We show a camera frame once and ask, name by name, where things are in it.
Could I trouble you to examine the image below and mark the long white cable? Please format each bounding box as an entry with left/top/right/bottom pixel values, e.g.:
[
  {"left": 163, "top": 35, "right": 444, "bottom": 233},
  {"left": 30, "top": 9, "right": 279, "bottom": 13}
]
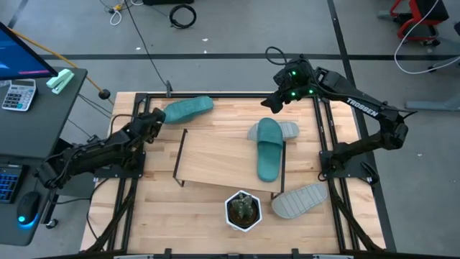
[{"left": 394, "top": 0, "right": 460, "bottom": 76}]

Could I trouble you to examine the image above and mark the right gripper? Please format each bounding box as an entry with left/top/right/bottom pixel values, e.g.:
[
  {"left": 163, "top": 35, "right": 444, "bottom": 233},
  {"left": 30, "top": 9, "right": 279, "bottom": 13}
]
[{"left": 261, "top": 60, "right": 316, "bottom": 114}]

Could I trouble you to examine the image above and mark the black floor box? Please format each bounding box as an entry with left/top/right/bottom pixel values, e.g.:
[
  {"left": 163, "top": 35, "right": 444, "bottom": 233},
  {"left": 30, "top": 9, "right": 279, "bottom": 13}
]
[{"left": 142, "top": 0, "right": 195, "bottom": 6}]

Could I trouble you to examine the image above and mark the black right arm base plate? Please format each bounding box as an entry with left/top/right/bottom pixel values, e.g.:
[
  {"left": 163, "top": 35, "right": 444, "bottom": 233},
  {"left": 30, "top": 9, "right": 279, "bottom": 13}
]
[{"left": 319, "top": 150, "right": 379, "bottom": 180}]

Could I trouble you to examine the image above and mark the mint green stapler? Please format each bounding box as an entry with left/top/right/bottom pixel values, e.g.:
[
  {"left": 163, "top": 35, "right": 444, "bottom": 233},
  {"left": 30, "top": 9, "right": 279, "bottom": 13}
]
[{"left": 45, "top": 68, "right": 75, "bottom": 95}]

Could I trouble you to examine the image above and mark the wooden shelf with black frame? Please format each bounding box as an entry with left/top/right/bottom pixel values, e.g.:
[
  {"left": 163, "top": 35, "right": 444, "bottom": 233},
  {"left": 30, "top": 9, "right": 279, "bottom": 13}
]
[{"left": 172, "top": 128, "right": 288, "bottom": 200}]

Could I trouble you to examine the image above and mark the white hexagonal plant pot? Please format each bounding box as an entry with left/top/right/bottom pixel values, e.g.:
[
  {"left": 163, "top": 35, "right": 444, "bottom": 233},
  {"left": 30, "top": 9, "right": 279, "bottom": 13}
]
[{"left": 224, "top": 189, "right": 263, "bottom": 233}]

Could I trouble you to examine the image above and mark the grey desk foot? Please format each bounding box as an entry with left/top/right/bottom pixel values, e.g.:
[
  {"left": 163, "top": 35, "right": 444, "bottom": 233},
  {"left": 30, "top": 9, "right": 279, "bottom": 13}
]
[{"left": 405, "top": 97, "right": 460, "bottom": 112}]

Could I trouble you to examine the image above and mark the yellow cable with black foot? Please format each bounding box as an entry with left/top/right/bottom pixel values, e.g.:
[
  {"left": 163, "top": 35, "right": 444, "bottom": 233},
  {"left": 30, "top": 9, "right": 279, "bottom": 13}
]
[{"left": 6, "top": 27, "right": 111, "bottom": 101}]

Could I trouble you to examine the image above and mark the green rubber slide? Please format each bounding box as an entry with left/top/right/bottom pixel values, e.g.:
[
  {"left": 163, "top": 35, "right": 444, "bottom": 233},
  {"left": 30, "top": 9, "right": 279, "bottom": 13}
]
[
  {"left": 256, "top": 117, "right": 284, "bottom": 183},
  {"left": 162, "top": 95, "right": 215, "bottom": 125}
]

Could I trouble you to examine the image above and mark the coiled black cable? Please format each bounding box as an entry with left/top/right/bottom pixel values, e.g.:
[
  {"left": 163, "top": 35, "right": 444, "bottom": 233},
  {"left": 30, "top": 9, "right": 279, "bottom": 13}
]
[{"left": 168, "top": 3, "right": 198, "bottom": 29}]

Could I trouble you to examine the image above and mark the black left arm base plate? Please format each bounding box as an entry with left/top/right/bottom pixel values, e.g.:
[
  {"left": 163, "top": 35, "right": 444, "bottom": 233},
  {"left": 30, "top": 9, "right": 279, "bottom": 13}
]
[{"left": 93, "top": 150, "right": 147, "bottom": 180}]

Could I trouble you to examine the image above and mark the black aluminium table frame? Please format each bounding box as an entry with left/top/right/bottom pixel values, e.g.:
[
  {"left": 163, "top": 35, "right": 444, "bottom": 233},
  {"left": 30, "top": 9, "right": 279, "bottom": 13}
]
[{"left": 80, "top": 91, "right": 398, "bottom": 259}]

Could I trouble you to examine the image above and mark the grey rubber slide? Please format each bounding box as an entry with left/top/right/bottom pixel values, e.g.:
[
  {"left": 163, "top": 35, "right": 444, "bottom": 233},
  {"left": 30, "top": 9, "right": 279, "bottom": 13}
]
[
  {"left": 271, "top": 182, "right": 328, "bottom": 220},
  {"left": 247, "top": 121, "right": 300, "bottom": 142}
]

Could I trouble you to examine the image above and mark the computer monitor with blue screen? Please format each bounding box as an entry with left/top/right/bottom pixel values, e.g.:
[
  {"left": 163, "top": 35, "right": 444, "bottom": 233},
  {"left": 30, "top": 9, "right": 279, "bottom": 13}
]
[{"left": 0, "top": 21, "right": 58, "bottom": 82}]

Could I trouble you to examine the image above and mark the black desk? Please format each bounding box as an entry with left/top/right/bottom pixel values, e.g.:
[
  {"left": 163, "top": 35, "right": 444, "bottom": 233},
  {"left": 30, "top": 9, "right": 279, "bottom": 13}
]
[{"left": 0, "top": 66, "right": 89, "bottom": 247}]

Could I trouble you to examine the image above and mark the small green cactus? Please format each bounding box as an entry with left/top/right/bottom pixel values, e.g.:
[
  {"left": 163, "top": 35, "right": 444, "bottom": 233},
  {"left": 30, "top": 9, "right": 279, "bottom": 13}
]
[{"left": 231, "top": 191, "right": 254, "bottom": 220}]

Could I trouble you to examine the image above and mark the black computer mouse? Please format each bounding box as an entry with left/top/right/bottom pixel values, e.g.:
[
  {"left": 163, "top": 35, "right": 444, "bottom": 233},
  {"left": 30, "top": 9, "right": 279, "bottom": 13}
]
[{"left": 17, "top": 191, "right": 42, "bottom": 227}]

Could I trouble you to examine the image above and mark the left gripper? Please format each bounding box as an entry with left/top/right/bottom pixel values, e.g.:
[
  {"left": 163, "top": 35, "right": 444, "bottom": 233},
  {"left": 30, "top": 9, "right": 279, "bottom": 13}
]
[{"left": 132, "top": 107, "right": 167, "bottom": 145}]

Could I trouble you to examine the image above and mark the white cable with yellow plug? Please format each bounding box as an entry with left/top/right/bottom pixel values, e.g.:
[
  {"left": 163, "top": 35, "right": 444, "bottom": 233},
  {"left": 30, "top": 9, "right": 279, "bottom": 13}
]
[{"left": 109, "top": 0, "right": 144, "bottom": 27}]

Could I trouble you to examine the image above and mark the black right arm cable loop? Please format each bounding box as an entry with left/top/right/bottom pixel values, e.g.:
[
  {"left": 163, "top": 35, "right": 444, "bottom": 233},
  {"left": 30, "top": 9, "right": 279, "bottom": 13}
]
[{"left": 264, "top": 45, "right": 299, "bottom": 68}]

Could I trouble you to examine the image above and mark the long black floor cable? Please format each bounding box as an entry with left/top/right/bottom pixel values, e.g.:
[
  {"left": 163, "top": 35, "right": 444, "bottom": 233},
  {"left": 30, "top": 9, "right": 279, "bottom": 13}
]
[{"left": 124, "top": 0, "right": 170, "bottom": 91}]

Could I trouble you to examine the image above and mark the black keyboard with blue backlight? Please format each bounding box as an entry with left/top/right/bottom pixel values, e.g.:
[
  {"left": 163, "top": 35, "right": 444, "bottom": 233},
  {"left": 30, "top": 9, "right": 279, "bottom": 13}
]
[{"left": 0, "top": 163, "right": 24, "bottom": 205}]

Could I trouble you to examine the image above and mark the grey desk calculator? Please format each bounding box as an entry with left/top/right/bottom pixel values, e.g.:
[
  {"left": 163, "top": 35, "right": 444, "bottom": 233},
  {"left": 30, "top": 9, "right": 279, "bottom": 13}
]
[{"left": 1, "top": 78, "right": 37, "bottom": 112}]

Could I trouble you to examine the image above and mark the red and black chair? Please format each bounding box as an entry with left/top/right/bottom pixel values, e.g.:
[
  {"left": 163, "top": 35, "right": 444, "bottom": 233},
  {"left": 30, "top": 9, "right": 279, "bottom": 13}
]
[{"left": 377, "top": 0, "right": 450, "bottom": 47}]

